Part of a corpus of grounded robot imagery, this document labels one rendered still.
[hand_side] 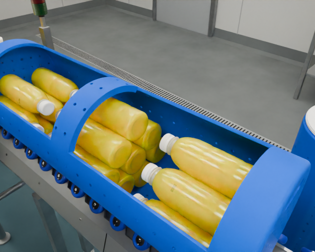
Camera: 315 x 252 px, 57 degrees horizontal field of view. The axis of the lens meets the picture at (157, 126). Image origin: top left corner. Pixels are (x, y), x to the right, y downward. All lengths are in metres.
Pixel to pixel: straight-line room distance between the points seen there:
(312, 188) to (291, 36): 3.21
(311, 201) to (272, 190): 0.61
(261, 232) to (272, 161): 0.11
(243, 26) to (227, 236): 4.01
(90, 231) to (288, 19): 3.62
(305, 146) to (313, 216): 0.24
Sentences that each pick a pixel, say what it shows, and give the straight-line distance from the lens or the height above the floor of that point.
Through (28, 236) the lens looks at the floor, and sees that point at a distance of 1.99.
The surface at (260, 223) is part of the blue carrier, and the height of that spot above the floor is 1.21.
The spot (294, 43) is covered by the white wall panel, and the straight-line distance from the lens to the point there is 4.10.
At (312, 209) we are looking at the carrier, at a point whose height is 0.79.
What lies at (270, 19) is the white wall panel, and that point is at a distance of 4.16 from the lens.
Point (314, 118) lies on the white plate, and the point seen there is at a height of 1.04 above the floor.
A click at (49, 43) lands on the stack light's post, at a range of 1.58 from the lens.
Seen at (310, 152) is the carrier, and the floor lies 0.97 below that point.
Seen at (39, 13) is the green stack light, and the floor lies 1.17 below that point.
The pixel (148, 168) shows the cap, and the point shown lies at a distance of 0.58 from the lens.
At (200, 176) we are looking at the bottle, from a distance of 0.55.
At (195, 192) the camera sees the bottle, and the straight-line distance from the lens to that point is 0.53.
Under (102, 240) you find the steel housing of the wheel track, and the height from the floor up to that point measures 0.87.
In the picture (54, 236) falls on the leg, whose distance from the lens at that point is 1.48.
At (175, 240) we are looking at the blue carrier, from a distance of 0.50.
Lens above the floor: 1.55
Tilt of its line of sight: 37 degrees down
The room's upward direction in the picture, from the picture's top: straight up
